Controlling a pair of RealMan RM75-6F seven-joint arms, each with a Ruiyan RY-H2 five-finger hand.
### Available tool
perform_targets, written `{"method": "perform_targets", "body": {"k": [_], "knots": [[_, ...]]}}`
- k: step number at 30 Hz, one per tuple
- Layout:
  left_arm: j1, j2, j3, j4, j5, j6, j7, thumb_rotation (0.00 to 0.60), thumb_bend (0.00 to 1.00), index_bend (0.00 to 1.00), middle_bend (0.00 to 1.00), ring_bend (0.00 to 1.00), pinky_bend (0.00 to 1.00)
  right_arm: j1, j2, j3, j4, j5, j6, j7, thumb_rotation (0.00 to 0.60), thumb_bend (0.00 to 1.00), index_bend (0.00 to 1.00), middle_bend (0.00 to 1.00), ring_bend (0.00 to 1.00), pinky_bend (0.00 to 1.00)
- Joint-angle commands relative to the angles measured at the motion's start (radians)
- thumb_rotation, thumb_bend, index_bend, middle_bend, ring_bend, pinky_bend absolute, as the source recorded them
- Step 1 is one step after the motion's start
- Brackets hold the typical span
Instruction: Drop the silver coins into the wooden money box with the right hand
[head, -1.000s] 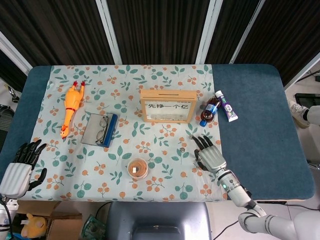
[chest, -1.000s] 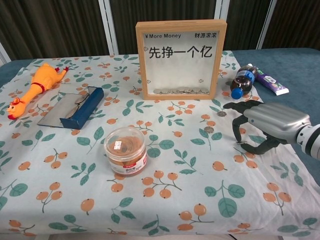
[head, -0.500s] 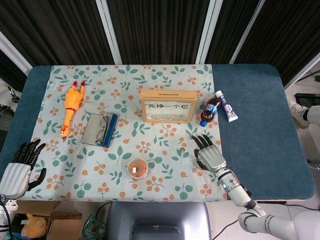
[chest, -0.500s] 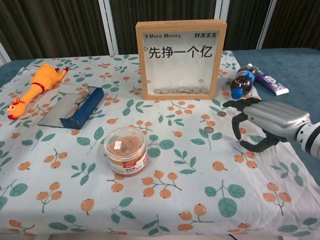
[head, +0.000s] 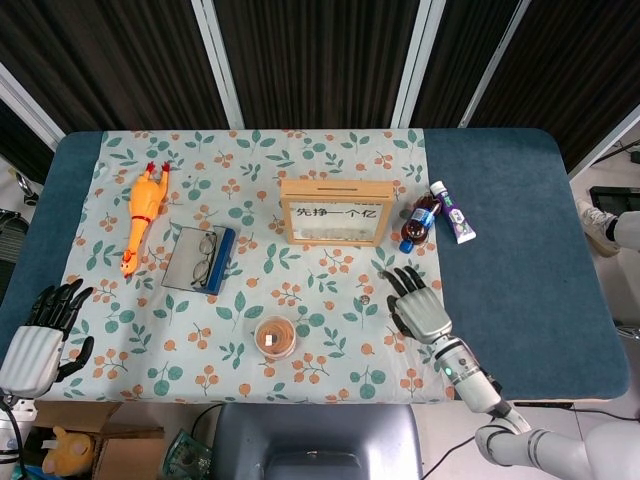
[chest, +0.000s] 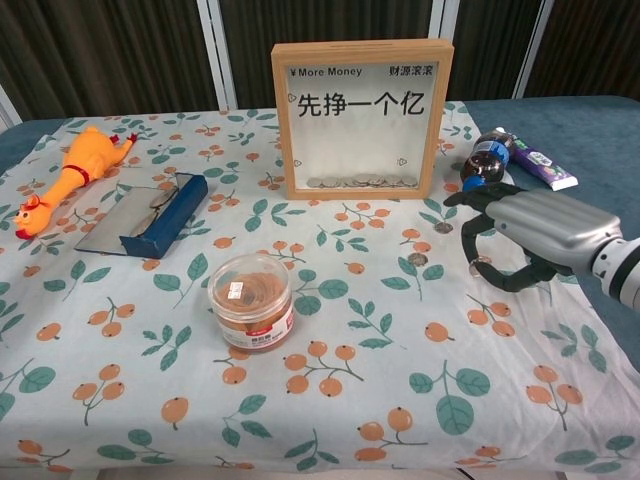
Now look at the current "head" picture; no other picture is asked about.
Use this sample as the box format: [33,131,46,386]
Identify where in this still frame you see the dark ribbed partition panel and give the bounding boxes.
[0,102,57,184]
[409,0,521,129]
[469,0,640,171]
[212,0,434,130]
[0,0,236,134]

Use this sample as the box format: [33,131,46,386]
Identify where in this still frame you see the black flat floor device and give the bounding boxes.
[589,185,640,214]

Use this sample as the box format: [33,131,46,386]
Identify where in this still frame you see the grey office chair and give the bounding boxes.
[0,208,27,274]

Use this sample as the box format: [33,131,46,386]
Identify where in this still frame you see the yellow rubber chicken toy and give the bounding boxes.
[119,160,172,280]

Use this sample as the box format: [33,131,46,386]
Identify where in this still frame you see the chrome metal frame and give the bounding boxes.
[10,168,42,207]

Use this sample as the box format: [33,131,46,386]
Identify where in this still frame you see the person's lower leg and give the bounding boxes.
[605,210,640,250]

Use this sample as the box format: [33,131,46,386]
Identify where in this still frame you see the open blue glasses case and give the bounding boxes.
[160,225,237,296]

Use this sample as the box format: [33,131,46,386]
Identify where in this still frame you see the purple and white toothpaste tube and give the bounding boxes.
[429,180,477,245]

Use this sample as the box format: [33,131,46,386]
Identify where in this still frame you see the floral leaf print tablecloth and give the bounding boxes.
[52,128,456,405]

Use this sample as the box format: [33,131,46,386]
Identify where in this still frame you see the black cable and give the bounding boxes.
[423,433,477,470]

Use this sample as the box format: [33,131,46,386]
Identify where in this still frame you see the green plastic packet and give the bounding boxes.
[163,429,214,480]

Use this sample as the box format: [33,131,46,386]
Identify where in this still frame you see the wooden framed money box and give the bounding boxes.
[278,178,395,249]

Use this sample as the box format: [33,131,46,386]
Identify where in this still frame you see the small cola bottle blue label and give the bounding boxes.
[398,195,445,254]

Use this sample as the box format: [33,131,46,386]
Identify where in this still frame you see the pile of silver coins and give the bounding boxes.
[298,228,374,241]

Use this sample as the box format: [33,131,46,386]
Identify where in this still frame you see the white sneaker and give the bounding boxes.
[574,198,621,258]

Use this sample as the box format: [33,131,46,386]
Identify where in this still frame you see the grey robot torso housing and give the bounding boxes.
[212,402,425,480]

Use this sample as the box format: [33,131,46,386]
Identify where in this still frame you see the clear jar of rubber bands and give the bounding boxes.
[253,314,298,359]

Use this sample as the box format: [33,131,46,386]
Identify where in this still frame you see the black rimmed eyeglasses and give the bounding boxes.
[191,232,219,289]

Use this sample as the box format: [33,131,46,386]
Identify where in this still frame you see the white partition frame post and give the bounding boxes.
[568,102,640,179]
[191,0,245,130]
[458,0,532,129]
[391,0,446,130]
[0,62,67,151]

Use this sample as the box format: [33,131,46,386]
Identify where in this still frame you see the brown cardboard box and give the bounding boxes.
[32,399,166,480]

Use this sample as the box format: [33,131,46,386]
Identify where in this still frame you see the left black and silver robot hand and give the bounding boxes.
[0,278,96,400]

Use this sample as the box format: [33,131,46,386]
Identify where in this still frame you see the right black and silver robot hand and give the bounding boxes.
[381,265,454,345]

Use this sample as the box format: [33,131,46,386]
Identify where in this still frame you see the yellow plush toy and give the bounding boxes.
[42,425,96,474]

